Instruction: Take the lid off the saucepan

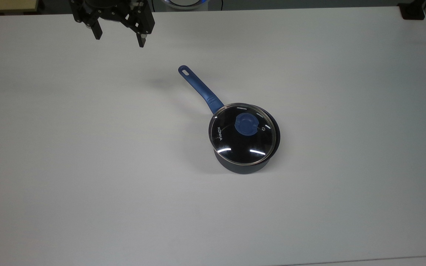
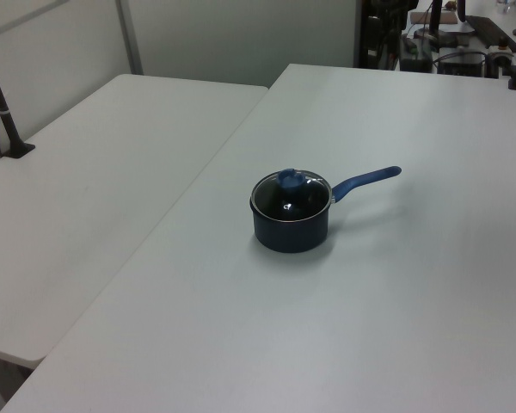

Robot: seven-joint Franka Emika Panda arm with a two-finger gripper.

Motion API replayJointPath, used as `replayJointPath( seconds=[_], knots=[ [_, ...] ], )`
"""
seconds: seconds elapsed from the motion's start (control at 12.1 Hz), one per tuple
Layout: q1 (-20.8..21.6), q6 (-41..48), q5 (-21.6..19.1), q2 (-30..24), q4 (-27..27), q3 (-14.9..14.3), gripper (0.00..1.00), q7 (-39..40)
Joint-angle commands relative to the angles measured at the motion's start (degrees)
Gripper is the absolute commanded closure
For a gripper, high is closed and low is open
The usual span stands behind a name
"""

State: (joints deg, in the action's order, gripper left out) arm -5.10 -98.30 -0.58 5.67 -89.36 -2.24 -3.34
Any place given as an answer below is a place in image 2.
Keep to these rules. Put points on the black computer keyboard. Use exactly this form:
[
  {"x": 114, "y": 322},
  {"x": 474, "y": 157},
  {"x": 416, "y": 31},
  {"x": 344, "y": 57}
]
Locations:
[{"x": 490, "y": 31}]

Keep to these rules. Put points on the dark blue saucepan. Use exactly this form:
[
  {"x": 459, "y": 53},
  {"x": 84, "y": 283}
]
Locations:
[{"x": 290, "y": 234}]

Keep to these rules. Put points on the black electronics box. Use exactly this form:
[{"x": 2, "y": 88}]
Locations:
[{"x": 415, "y": 53}]

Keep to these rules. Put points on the monitor stand with grey base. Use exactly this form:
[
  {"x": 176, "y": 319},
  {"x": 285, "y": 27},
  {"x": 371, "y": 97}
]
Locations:
[{"x": 444, "y": 34}]

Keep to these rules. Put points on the white folding side table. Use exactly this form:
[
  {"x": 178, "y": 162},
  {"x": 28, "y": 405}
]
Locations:
[{"x": 90, "y": 193}]

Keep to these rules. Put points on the glass lid with blue knob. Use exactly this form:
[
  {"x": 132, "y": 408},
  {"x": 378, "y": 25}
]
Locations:
[{"x": 290, "y": 195}]

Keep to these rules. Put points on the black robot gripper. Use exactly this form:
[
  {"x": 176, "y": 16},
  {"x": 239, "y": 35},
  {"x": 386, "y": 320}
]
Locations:
[{"x": 391, "y": 5}]

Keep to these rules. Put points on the brown desk mat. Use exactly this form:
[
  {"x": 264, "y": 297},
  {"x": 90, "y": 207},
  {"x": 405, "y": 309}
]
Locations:
[{"x": 425, "y": 18}]

